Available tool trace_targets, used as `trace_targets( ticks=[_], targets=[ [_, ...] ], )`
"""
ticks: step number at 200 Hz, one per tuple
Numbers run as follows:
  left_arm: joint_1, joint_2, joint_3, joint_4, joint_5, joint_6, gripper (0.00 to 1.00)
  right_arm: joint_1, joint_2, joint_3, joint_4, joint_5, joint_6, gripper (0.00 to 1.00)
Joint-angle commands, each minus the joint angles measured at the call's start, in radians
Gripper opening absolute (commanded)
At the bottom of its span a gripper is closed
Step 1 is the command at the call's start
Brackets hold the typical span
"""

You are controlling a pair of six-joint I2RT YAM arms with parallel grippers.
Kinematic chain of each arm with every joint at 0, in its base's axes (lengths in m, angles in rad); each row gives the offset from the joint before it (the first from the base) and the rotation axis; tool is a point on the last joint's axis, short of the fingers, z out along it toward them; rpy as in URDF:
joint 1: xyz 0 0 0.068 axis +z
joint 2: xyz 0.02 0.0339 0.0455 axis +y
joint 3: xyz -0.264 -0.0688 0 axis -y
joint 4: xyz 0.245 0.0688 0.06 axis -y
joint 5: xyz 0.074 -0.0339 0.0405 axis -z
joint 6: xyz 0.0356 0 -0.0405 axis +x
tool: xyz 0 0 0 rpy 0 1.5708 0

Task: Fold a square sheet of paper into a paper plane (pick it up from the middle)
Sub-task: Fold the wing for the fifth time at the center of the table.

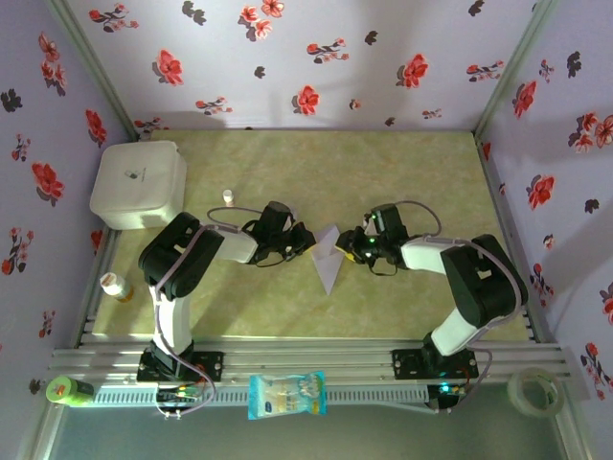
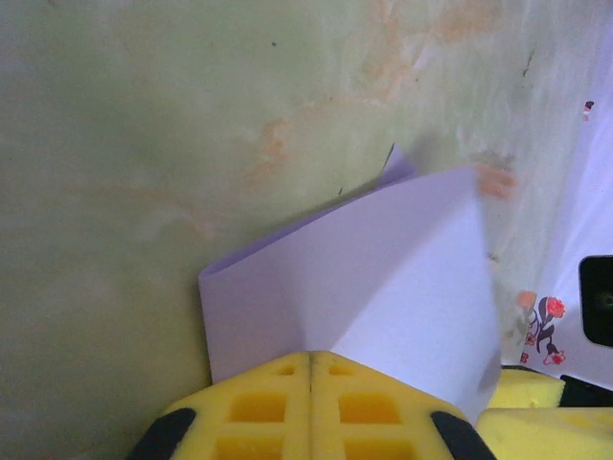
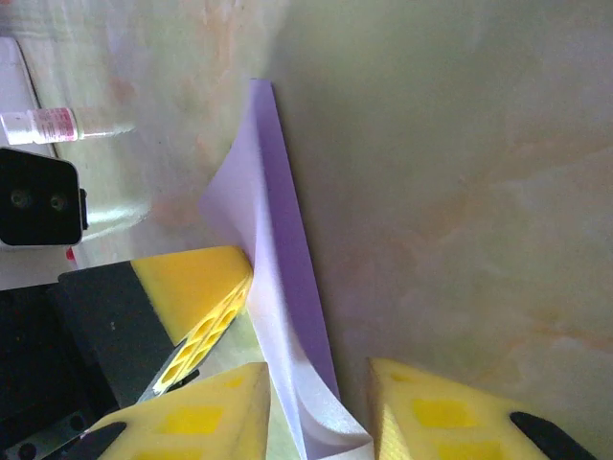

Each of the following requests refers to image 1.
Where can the purple square paper sheet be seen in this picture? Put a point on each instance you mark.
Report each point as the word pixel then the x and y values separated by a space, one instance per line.
pixel 328 263

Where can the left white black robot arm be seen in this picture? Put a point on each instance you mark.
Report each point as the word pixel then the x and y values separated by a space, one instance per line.
pixel 237 246

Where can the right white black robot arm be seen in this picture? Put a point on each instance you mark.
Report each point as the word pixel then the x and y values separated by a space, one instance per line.
pixel 421 256

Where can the small white pink bottle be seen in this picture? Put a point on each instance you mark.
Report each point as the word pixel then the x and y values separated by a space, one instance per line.
pixel 229 199

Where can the blue snack packet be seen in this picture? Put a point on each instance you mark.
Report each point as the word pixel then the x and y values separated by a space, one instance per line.
pixel 287 395

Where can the small controller board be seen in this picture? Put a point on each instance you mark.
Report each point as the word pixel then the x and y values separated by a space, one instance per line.
pixel 179 395
pixel 447 390

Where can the white plastic storage box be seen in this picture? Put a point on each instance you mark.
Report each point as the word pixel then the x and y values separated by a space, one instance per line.
pixel 136 182

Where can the white orange pill bottle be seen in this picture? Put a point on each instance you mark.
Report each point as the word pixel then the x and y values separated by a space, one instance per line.
pixel 115 286

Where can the clear tape roll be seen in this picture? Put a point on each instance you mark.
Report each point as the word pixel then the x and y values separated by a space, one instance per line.
pixel 519 405

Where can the green bottle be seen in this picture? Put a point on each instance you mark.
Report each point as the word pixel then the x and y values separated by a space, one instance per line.
pixel 67 390

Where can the wide aluminium base rail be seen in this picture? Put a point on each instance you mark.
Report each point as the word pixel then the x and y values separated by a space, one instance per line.
pixel 311 357

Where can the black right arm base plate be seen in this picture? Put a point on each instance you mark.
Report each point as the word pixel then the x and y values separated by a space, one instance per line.
pixel 407 364

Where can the aluminium table edge rail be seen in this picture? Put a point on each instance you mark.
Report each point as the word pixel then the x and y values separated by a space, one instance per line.
pixel 88 311
pixel 511 239

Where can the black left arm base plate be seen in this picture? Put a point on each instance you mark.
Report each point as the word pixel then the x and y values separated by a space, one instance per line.
pixel 211 366

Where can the aluminium frame post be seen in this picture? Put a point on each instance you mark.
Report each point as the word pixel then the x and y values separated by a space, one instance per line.
pixel 40 436
pixel 572 436
pixel 516 67
pixel 93 72

